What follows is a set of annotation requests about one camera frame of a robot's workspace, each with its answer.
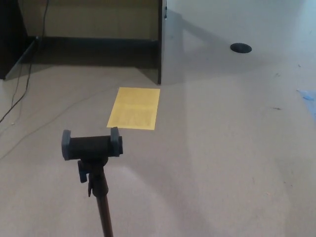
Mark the blue tape scrap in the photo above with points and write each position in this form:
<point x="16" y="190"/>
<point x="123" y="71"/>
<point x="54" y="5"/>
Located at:
<point x="308" y="95"/>

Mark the black tripod with phone holder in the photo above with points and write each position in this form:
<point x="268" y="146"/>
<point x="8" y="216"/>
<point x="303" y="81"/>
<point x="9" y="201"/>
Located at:
<point x="93" y="147"/>

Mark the yellow paper sheet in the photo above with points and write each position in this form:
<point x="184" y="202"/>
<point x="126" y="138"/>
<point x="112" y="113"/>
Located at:
<point x="134" y="108"/>

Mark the black round floor disc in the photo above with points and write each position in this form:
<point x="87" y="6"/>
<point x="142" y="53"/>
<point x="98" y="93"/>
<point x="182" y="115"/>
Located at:
<point x="241" y="47"/>

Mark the dark wooden desk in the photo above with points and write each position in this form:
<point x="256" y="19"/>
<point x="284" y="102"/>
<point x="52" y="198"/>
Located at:
<point x="160" y="49"/>

